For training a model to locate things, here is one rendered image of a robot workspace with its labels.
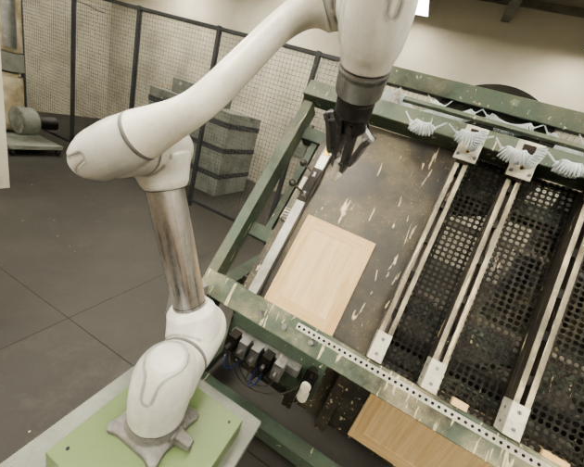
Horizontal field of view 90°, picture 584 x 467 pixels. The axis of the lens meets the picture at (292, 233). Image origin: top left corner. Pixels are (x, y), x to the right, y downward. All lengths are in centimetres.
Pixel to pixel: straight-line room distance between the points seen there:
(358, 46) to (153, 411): 89
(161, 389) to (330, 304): 84
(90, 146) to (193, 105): 22
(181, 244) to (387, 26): 68
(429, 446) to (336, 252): 106
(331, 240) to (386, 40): 109
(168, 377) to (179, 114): 61
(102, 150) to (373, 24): 51
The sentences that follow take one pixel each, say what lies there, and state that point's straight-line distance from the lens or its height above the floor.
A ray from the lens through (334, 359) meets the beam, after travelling 140.
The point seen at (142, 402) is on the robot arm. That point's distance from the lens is 90.
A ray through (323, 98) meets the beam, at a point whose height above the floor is 187.
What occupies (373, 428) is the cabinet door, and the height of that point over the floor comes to 39.
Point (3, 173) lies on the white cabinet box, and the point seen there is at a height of 18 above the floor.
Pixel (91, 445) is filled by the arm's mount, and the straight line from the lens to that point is 107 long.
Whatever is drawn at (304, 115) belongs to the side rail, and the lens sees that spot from 179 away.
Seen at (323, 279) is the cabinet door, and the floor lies 107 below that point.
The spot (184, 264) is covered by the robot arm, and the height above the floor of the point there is 127.
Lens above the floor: 174
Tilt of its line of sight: 22 degrees down
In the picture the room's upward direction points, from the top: 18 degrees clockwise
